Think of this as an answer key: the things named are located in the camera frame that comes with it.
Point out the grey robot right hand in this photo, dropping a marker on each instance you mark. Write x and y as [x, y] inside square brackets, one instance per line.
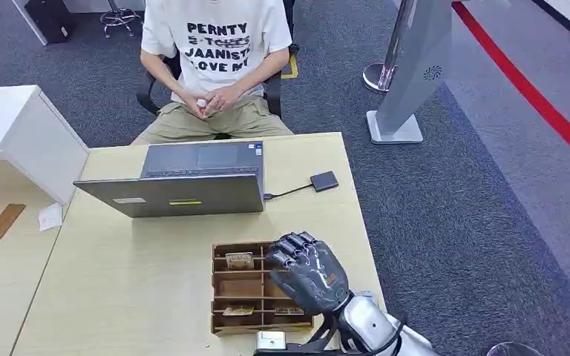
[312, 280]

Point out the person's left hand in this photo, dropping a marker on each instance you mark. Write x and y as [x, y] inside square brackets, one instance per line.
[223, 98]

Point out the person's right hand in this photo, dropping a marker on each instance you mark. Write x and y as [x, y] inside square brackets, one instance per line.
[191, 103]

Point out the small white object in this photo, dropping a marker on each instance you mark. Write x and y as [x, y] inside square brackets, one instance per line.
[201, 102]

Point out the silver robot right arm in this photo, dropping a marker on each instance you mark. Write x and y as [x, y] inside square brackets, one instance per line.
[368, 324]

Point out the card with dark print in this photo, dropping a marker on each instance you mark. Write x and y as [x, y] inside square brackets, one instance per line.
[288, 310]

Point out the black office chair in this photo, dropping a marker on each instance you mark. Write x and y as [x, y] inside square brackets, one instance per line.
[272, 93]

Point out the person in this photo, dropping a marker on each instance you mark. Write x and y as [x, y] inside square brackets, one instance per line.
[216, 49]

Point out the wooden card box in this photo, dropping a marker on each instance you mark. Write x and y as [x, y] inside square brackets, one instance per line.
[238, 290]

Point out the card with pale print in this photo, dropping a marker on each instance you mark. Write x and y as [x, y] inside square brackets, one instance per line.
[239, 261]

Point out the card with yellow print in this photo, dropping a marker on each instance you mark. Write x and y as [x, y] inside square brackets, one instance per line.
[238, 310]

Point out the grey laptop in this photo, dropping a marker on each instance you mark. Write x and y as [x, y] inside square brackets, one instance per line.
[186, 194]

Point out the black square adapter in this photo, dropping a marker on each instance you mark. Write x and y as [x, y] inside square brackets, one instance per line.
[324, 181]

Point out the chrome stool base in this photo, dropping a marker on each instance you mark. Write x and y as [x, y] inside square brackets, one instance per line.
[118, 17]

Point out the black box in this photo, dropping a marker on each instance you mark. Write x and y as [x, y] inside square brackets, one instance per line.
[51, 19]

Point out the white desk partition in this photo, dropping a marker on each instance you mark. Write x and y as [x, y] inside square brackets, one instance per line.
[14, 128]

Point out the white paper slip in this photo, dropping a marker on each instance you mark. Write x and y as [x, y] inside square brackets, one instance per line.
[50, 217]

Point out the white furniture leg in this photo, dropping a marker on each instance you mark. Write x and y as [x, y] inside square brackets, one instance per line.
[29, 19]

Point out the grey standing panel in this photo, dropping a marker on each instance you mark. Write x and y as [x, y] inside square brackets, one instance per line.
[413, 73]

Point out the grey round rim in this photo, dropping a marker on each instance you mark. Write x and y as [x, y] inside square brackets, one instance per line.
[513, 350]

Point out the brown cardboard strip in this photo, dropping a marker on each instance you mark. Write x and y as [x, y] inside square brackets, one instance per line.
[5, 221]

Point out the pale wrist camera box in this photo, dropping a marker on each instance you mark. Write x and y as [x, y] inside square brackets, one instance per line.
[270, 340]

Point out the chrome stanchion post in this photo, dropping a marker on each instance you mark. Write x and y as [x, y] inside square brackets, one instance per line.
[388, 59]

